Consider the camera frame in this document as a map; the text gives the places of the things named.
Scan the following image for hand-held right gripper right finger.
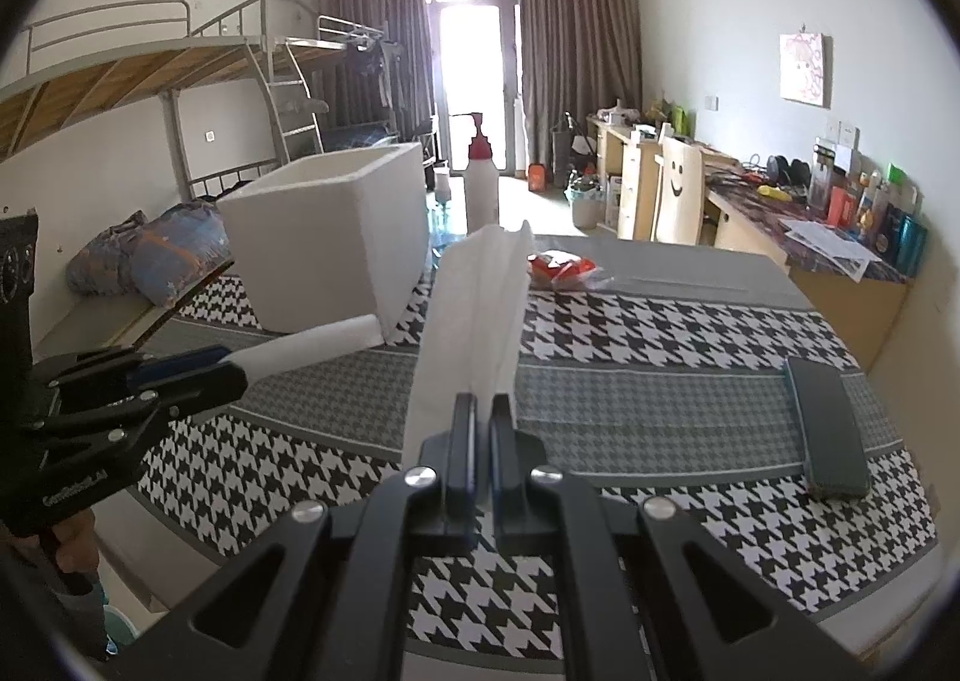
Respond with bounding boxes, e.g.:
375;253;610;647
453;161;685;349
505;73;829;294
489;394;875;681

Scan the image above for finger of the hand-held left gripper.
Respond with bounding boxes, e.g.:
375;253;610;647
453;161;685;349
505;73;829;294
45;345;233;393
97;362;250;443

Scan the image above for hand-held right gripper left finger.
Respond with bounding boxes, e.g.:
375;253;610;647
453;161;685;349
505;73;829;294
127;392;481;681

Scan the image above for white foam box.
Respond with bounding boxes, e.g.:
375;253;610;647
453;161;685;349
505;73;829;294
216;141;430;344

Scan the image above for person's left forearm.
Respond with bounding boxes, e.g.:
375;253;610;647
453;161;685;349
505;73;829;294
0;538;110;661

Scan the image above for person's left hand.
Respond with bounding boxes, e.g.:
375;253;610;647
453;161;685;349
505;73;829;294
51;507;100;593

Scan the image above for blue grey bedding bundle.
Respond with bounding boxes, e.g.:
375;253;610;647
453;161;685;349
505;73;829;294
66;205;233;307

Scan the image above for houndstooth tablecloth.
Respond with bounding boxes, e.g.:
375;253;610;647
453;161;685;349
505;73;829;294
135;235;938;659

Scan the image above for teal plastic bucket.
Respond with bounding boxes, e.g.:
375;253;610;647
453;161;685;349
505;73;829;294
97;602;136;659

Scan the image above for red snack packet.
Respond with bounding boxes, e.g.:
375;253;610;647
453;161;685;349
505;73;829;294
527;250;601;292

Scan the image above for white basket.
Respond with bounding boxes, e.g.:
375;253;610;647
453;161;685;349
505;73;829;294
568;182;607;228

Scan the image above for white pump bottle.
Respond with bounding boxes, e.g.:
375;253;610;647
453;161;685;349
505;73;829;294
463;111;502;236

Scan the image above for clear bottle with blue liquid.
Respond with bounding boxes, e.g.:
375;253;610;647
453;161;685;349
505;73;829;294
429;167;455;254

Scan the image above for metal bunk bed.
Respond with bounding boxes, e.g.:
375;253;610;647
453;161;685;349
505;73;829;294
0;0;323;352
289;13;421;157

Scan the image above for light wooden desk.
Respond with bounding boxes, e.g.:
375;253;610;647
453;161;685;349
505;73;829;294
585;115;665;239

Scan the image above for wooden chair with smiley face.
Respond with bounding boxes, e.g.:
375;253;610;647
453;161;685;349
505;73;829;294
651;122;706;245

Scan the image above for black smartphone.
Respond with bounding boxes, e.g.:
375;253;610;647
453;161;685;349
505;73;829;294
782;356;872;500

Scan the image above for dark hanging clothes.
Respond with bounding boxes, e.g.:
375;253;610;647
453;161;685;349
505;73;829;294
352;40;410;127

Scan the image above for wooden desk with patterned cover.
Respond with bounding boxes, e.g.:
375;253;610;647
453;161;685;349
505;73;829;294
705;178;912;371

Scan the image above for white papers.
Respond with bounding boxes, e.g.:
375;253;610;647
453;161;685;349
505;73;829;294
780;220;882;277

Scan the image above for balcony glass door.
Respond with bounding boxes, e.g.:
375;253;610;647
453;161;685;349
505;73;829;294
421;0;524;176

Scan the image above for black headphones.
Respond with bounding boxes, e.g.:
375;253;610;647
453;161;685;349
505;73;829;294
765;154;812;185

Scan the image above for row of bottles and boxes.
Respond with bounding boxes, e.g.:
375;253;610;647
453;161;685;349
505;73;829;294
808;137;929;273

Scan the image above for pink wall picture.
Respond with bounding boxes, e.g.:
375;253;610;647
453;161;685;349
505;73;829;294
778;32;833;108

